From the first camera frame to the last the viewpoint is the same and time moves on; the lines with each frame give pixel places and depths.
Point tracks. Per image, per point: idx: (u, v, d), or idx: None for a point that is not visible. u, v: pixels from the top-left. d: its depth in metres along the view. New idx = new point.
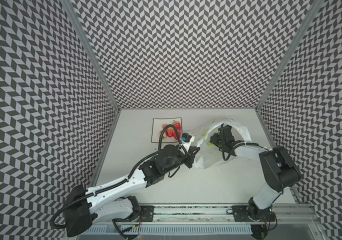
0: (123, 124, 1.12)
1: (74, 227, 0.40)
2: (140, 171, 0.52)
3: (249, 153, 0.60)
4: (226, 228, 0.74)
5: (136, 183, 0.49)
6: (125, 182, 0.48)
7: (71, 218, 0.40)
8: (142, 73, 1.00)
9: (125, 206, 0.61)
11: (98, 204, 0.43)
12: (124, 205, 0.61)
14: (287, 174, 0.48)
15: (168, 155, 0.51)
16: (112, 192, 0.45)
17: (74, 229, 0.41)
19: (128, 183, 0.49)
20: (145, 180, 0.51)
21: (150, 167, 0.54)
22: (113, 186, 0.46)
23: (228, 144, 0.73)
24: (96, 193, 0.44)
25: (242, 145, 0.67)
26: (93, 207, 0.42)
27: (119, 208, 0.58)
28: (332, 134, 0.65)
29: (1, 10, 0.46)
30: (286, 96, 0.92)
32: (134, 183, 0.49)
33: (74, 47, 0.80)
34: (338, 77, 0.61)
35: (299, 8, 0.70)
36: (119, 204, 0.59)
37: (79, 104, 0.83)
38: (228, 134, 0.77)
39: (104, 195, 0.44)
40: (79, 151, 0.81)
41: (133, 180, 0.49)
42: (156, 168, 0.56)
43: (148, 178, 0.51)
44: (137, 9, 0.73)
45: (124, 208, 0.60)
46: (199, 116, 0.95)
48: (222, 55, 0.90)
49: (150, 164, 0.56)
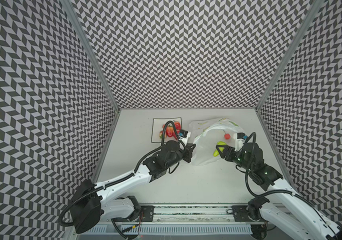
0: (123, 124, 1.12)
1: (83, 222, 0.40)
2: (144, 166, 0.55)
3: (298, 210, 0.46)
4: (226, 227, 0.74)
5: (142, 177, 0.51)
6: (131, 176, 0.50)
7: (81, 214, 0.40)
8: (142, 73, 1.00)
9: (126, 204, 0.61)
11: (108, 197, 0.44)
12: (126, 203, 0.62)
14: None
15: (172, 149, 0.55)
16: (120, 185, 0.47)
17: (83, 225, 0.41)
19: (134, 177, 0.50)
20: (149, 174, 0.53)
21: (154, 163, 0.57)
22: (119, 180, 0.48)
23: (258, 173, 0.57)
24: (106, 187, 0.45)
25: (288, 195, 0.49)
26: (104, 199, 0.43)
27: (122, 205, 0.59)
28: (332, 134, 0.65)
29: (1, 10, 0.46)
30: (286, 96, 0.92)
32: (140, 177, 0.51)
33: (74, 47, 0.80)
34: (338, 77, 0.61)
35: (299, 8, 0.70)
36: (121, 203, 0.59)
37: (79, 104, 0.83)
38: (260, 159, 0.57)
39: (113, 189, 0.45)
40: (79, 151, 0.81)
41: (138, 175, 0.51)
42: (159, 163, 0.59)
43: (152, 173, 0.53)
44: (137, 9, 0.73)
45: (126, 206, 0.61)
46: (200, 116, 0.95)
48: (222, 55, 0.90)
49: (154, 159, 0.58)
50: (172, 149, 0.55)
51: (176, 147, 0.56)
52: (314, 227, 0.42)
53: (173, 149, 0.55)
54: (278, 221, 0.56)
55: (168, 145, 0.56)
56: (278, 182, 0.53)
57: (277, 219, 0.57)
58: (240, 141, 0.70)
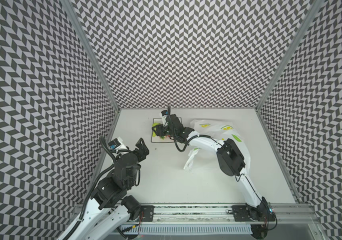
0: (123, 124, 1.12)
1: None
2: (93, 200, 0.45)
3: (203, 144, 0.64)
4: (226, 227, 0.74)
5: (92, 217, 0.43)
6: (80, 223, 0.43)
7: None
8: (142, 73, 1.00)
9: (116, 218, 0.60)
11: None
12: (116, 216, 0.60)
14: (238, 161, 0.59)
15: (126, 165, 0.46)
16: (73, 236, 0.42)
17: None
19: (84, 221, 0.43)
20: (101, 206, 0.44)
21: (103, 188, 0.46)
22: (68, 235, 0.42)
23: (179, 134, 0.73)
24: None
25: (196, 137, 0.68)
26: None
27: (111, 222, 0.58)
28: (332, 134, 0.65)
29: (1, 10, 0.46)
30: (286, 96, 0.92)
32: (90, 218, 0.43)
33: (74, 47, 0.80)
34: (338, 77, 0.61)
35: (299, 8, 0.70)
36: (110, 218, 0.59)
37: (79, 104, 0.83)
38: (177, 124, 0.74)
39: None
40: (79, 151, 0.81)
41: (88, 216, 0.44)
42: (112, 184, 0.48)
43: (105, 201, 0.44)
44: (137, 9, 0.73)
45: (115, 219, 0.59)
46: (194, 115, 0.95)
48: (222, 55, 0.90)
49: (103, 185, 0.47)
50: (128, 165, 0.46)
51: (133, 161, 0.47)
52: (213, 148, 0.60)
53: (129, 164, 0.46)
54: (255, 192, 0.64)
55: (122, 161, 0.47)
56: (192, 133, 0.71)
57: (255, 197, 0.63)
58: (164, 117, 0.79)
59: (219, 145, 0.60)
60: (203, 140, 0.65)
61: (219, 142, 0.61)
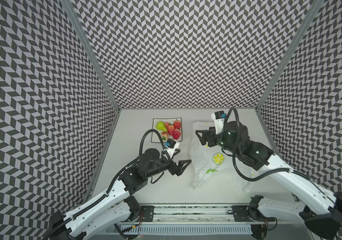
0: (123, 124, 1.12)
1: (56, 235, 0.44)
2: (120, 181, 0.51)
3: (297, 188, 0.42)
4: (226, 228, 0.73)
5: (116, 196, 0.48)
6: (104, 198, 0.47)
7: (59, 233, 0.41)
8: (142, 73, 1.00)
9: (120, 211, 0.60)
11: (78, 227, 0.42)
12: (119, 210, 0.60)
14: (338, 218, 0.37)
15: (150, 158, 0.51)
16: (97, 206, 0.45)
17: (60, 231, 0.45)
19: (108, 197, 0.47)
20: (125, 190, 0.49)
21: (131, 175, 0.53)
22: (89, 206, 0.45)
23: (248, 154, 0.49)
24: (75, 217, 0.43)
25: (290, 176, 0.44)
26: (74, 231, 0.41)
27: (113, 215, 0.58)
28: (332, 134, 0.65)
29: (1, 10, 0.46)
30: (286, 96, 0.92)
32: (114, 196, 0.48)
33: (74, 47, 0.80)
34: (338, 77, 0.61)
35: (299, 8, 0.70)
36: (113, 211, 0.59)
37: (79, 104, 0.83)
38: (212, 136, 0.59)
39: (84, 217, 0.43)
40: (79, 151, 0.81)
41: (113, 194, 0.48)
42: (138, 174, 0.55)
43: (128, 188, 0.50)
44: (137, 9, 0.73)
45: (120, 213, 0.60)
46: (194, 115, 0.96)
48: (222, 55, 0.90)
49: (131, 171, 0.54)
50: (150, 158, 0.51)
51: (153, 155, 0.52)
52: (314, 201, 0.40)
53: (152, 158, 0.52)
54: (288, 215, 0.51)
55: (146, 155, 0.52)
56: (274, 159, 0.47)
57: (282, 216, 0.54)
58: (219, 121, 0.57)
59: (329, 201, 0.39)
60: (301, 182, 0.42)
61: (326, 196, 0.40)
